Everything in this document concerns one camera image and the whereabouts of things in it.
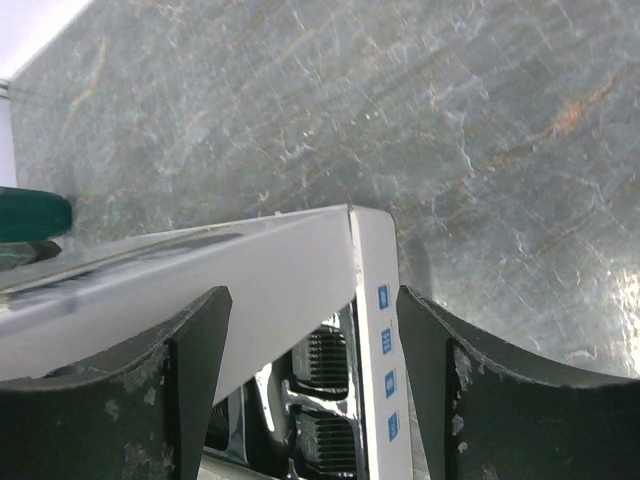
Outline black plastic tray insert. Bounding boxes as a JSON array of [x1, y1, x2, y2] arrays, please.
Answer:
[[203, 303, 368, 479]]

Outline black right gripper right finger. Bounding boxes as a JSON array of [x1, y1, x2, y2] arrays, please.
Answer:
[[396, 286, 639, 479]]

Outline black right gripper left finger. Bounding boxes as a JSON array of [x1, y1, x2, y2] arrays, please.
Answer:
[[1, 287, 232, 479]]

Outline white cardboard box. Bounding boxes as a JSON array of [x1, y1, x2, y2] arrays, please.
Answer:
[[1, 205, 413, 479]]

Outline cream paper cup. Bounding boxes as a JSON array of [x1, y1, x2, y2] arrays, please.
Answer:
[[1, 187, 73, 272]]

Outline black comb guard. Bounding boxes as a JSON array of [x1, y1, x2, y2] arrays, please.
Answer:
[[296, 410, 357, 478], [291, 326, 349, 395]]

